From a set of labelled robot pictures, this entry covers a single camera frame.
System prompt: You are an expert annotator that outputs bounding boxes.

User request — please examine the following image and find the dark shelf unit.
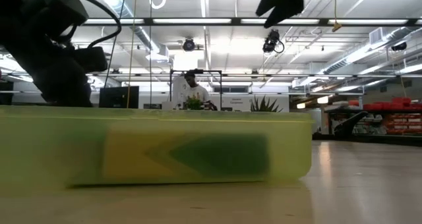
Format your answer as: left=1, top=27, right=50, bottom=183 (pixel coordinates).
left=324, top=97, right=422, bottom=136

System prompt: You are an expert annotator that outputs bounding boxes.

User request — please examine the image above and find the black rig frame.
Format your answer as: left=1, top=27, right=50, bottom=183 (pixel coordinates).
left=169, top=69, right=224, bottom=111

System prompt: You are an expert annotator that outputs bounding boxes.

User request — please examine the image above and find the yellow green crayon box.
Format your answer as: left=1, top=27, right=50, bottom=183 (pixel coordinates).
left=102, top=128, right=273, bottom=182

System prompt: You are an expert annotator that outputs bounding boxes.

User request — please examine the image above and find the artificial green succulent plant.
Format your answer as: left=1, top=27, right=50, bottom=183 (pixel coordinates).
left=249, top=95, right=284, bottom=113

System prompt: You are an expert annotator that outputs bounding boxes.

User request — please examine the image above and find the black overhead frame bar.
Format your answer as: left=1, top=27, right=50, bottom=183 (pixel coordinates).
left=78, top=17, right=422, bottom=28

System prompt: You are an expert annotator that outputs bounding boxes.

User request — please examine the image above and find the small green potted plant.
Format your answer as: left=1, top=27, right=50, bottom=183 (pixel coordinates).
left=184, top=97, right=202, bottom=111

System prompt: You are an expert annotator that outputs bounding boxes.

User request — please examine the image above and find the black left camera cable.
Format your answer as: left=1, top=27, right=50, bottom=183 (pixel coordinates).
left=65, top=0, right=122, bottom=50

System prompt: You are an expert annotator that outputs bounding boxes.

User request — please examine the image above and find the black box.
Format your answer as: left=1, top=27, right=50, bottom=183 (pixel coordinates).
left=0, top=81, right=15, bottom=105

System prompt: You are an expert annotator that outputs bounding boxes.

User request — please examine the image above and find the thin black hanging cable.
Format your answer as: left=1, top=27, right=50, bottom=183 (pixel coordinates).
left=104, top=0, right=128, bottom=88

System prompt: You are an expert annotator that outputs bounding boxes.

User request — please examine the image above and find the white printed banner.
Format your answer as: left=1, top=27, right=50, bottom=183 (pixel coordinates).
left=221, top=96, right=251, bottom=112

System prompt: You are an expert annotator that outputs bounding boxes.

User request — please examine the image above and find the black computer monitor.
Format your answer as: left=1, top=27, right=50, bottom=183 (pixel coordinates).
left=98, top=85, right=140, bottom=109

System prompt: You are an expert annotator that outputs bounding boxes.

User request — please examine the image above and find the white standing panel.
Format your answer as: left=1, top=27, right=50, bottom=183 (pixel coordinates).
left=171, top=75, right=198, bottom=110

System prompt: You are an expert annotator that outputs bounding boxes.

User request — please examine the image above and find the yellow hanging rope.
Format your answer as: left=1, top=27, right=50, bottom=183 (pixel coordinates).
left=126, top=0, right=138, bottom=109

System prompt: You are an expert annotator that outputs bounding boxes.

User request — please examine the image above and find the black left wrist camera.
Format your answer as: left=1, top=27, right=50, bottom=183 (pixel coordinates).
left=74, top=46, right=109, bottom=72

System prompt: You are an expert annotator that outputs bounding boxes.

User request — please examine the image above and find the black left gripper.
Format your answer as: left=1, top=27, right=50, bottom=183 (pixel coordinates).
left=19, top=0, right=94, bottom=108

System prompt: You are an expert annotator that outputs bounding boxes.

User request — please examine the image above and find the yellow translucent pencil box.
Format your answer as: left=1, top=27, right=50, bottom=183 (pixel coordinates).
left=0, top=105, right=313, bottom=189

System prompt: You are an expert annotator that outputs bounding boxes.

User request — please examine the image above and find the red storage bin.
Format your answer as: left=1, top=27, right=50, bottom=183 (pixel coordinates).
left=362, top=102, right=393, bottom=111
left=391, top=97, right=412, bottom=107

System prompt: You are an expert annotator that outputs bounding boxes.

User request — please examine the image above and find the black overhead camera with cable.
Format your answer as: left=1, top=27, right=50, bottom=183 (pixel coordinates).
left=262, top=29, right=285, bottom=54

